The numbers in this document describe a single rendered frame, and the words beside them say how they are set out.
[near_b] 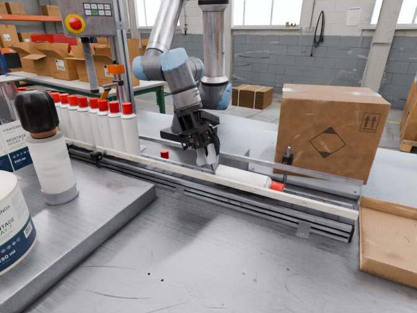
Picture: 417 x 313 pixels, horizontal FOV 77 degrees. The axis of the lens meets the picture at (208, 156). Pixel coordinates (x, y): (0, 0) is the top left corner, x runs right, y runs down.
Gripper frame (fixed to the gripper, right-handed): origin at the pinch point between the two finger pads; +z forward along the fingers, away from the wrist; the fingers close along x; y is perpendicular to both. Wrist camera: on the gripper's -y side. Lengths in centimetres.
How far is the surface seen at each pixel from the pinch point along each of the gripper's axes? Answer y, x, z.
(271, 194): 4.7, 17.9, 8.4
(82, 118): 3, -46, -26
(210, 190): 6.0, 0.0, 5.5
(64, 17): 1, -36, -58
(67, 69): -135, -233, -82
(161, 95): -177, -153, -24
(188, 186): 5.4, -8.1, 3.8
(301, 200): 4.7, 25.4, 10.5
